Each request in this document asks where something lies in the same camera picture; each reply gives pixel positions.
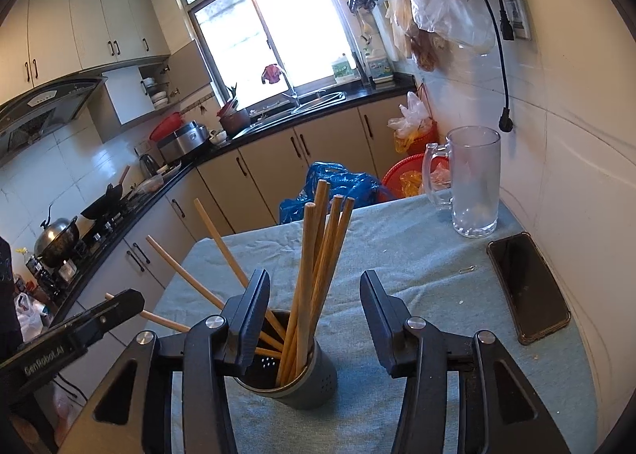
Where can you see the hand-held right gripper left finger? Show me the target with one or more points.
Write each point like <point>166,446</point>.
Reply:
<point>257,310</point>

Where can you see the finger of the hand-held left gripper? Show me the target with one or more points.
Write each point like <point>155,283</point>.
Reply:
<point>109,312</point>

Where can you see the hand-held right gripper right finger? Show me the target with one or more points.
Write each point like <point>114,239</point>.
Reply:
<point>375,310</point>

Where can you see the wooden chopstick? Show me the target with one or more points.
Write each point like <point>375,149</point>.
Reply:
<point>164,321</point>
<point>218,240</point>
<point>333,225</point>
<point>320,215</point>
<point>179,268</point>
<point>305,260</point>

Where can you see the bundle of wooden sticks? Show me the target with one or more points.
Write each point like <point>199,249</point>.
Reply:
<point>343,235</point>

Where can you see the grey chopstick holder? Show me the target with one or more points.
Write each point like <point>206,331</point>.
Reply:
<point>318,384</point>

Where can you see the crumpled white plastic bag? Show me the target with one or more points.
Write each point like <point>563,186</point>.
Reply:
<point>31,317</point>

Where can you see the light blue table cloth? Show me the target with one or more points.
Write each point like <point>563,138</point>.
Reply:
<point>422,275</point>

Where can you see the person's dark clothing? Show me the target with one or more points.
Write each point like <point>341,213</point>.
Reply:
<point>9,295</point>

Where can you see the gas stove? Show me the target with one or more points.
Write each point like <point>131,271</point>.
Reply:
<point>99,230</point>

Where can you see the steel kettle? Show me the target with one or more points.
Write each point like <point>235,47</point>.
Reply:
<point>57,238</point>
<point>149,165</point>

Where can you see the black wok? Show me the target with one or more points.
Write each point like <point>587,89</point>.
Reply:
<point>107,198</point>

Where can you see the blue plastic bag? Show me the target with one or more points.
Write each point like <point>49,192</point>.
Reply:
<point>348,186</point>

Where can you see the red plastic basket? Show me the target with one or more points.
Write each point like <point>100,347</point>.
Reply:
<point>397,176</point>

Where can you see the beige lower kitchen cabinets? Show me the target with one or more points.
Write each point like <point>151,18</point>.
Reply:
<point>268,156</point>

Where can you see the beige kitchen cabinets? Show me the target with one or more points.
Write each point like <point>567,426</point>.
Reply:
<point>84,32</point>
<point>268,156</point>

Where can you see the black smartphone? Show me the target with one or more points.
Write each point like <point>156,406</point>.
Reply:
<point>529,285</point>

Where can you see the black kitchen countertop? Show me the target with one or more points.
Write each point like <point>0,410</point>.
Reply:
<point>208,151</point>

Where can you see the clear glass mug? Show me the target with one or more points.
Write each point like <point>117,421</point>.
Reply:
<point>474,176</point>

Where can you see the steel rice cooker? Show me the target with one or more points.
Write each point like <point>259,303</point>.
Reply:
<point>186,141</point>

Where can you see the brown clay pot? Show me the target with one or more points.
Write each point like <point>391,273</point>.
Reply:
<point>234,122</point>

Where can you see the red colander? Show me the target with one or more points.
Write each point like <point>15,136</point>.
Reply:
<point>166,125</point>

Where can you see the steel kitchen sink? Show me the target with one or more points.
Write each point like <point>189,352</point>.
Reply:
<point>308,104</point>

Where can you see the black range hood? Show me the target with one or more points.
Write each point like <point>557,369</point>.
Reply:
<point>44,106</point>

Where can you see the kitchen faucet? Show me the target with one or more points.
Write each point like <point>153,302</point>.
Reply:
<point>293,86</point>

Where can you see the open shelf with bowls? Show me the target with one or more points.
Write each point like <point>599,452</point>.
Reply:
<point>156,89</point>

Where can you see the red cloth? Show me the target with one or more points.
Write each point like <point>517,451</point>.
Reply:
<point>272,74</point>

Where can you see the green white detergent bottle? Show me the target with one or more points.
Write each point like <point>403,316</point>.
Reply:
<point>344,70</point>

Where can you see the beige upper kitchen cabinets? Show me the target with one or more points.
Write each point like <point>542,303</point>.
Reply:
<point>84,32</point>

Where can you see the kitchen window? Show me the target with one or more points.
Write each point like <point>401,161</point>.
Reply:
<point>278,22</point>

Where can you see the hanging plastic bags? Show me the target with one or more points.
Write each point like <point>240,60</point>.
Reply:
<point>437,2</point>

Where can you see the white wall socket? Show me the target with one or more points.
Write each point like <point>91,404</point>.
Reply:
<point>515,7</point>

